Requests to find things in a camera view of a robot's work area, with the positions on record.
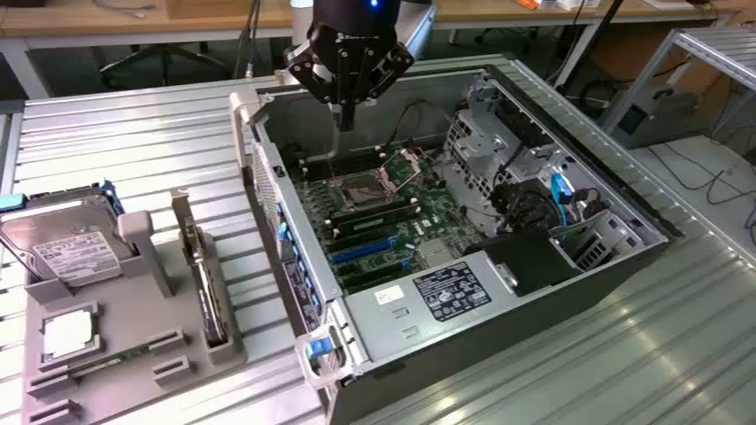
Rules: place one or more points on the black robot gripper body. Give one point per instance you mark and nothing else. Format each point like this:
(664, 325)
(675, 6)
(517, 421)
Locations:
(355, 22)

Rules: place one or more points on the graphics card with black fan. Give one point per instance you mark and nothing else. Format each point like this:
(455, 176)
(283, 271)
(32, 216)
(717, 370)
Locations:
(204, 274)

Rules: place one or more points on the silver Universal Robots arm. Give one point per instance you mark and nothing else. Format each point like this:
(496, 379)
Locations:
(419, 31)

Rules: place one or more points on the wooden desk with white legs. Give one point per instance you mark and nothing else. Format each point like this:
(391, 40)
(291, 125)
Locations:
(484, 11)

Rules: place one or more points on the metal socket cover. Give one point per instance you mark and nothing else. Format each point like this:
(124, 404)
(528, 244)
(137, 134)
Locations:
(401, 168)

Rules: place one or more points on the perforated metal drive cage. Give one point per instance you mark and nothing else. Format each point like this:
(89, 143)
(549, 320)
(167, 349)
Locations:
(472, 150)

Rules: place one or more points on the thin socket locking lever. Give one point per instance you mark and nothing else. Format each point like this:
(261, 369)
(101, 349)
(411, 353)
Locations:
(333, 170)

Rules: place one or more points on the black office chair base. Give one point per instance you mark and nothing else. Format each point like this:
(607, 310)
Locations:
(161, 57)

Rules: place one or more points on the CPU socket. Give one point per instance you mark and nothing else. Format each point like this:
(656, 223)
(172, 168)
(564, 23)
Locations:
(360, 191)

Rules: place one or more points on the long wooden desk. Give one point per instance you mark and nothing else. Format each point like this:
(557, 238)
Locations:
(88, 22)

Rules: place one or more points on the blue expansion slot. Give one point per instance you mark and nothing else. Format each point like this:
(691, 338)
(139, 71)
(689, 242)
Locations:
(363, 250)

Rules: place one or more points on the silver chipset heatsink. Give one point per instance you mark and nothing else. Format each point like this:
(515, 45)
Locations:
(440, 254)

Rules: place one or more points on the black expansion slot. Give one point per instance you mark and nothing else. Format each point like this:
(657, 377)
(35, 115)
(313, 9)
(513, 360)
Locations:
(372, 274)

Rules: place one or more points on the grey box device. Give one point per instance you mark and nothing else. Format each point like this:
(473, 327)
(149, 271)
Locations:
(655, 115)

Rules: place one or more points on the black plastic air shroud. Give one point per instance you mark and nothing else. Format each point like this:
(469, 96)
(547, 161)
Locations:
(525, 261)

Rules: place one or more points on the metal disk bay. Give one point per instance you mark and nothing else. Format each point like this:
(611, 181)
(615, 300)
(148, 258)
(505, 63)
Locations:
(596, 239)

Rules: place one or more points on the grey power supply unit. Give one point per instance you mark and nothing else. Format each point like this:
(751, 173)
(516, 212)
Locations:
(413, 319)

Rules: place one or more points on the silver hard disk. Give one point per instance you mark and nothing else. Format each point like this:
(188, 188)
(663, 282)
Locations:
(59, 239)

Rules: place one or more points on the blue disk caddy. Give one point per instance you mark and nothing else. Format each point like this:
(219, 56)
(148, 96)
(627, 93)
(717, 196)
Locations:
(12, 203)

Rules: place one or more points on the blue case latch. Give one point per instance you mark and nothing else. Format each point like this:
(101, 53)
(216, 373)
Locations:
(317, 347)

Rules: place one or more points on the grey plastic parts rack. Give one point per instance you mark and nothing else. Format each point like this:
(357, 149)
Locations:
(136, 319)

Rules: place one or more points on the open black PC case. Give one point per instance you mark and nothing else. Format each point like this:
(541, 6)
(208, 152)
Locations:
(472, 354)

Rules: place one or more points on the green loose RAM stick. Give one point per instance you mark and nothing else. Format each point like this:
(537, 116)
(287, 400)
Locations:
(127, 353)

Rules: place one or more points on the silver CPU chip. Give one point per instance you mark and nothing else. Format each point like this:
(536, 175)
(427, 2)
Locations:
(69, 336)

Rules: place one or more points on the aluminium profile frame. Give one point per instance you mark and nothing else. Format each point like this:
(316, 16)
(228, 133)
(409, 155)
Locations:
(708, 44)

